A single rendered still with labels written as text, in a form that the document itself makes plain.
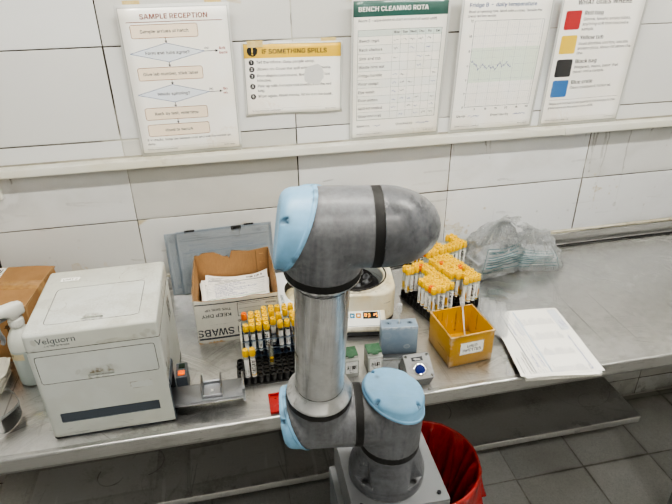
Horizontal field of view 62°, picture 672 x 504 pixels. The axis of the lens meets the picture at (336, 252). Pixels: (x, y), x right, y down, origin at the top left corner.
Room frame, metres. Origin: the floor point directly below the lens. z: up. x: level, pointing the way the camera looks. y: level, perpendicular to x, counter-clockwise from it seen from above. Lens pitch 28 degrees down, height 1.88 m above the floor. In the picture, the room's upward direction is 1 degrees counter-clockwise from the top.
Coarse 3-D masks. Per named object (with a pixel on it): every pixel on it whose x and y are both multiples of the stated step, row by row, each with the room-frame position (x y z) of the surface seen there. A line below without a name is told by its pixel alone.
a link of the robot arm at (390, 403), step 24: (360, 384) 0.79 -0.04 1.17; (384, 384) 0.78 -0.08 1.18; (408, 384) 0.79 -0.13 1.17; (360, 408) 0.74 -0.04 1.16; (384, 408) 0.72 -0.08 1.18; (408, 408) 0.73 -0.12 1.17; (360, 432) 0.72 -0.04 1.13; (384, 432) 0.72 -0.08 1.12; (408, 432) 0.73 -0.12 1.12; (384, 456) 0.73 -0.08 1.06; (408, 456) 0.73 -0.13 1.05
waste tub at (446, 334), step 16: (432, 320) 1.29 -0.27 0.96; (448, 320) 1.32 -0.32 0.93; (480, 320) 1.29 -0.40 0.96; (432, 336) 1.29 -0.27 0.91; (448, 336) 1.20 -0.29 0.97; (464, 336) 1.19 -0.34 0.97; (480, 336) 1.21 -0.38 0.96; (448, 352) 1.19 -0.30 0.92; (464, 352) 1.20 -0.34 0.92; (480, 352) 1.21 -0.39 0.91
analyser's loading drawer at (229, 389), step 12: (204, 384) 1.09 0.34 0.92; (216, 384) 1.09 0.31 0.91; (228, 384) 1.09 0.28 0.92; (240, 384) 1.09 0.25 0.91; (180, 396) 1.05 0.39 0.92; (192, 396) 1.05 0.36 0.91; (204, 396) 1.03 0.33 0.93; (216, 396) 1.04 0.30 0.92; (228, 396) 1.04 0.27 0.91; (240, 396) 1.05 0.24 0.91
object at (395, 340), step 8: (384, 320) 1.27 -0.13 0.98; (392, 320) 1.27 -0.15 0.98; (400, 320) 1.27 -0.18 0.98; (408, 320) 1.27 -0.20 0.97; (384, 328) 1.23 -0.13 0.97; (392, 328) 1.24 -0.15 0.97; (400, 328) 1.24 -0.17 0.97; (408, 328) 1.24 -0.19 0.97; (416, 328) 1.24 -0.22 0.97; (384, 336) 1.23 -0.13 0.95; (392, 336) 1.24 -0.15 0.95; (400, 336) 1.24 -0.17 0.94; (408, 336) 1.24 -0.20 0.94; (416, 336) 1.24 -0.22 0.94; (384, 344) 1.23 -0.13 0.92; (392, 344) 1.24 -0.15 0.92; (400, 344) 1.24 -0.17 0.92; (408, 344) 1.24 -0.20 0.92; (416, 344) 1.24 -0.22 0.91; (384, 352) 1.23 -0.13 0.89; (392, 352) 1.24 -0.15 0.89; (400, 352) 1.24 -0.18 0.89; (408, 352) 1.24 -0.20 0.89; (416, 352) 1.24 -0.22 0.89
